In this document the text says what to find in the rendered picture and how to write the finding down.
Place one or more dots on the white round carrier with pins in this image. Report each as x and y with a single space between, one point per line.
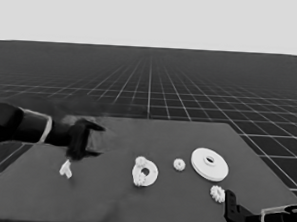
152 176

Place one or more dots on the large thick white disc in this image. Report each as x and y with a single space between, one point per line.
219 168

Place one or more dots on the small white T-shaped piece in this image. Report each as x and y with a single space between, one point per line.
66 170

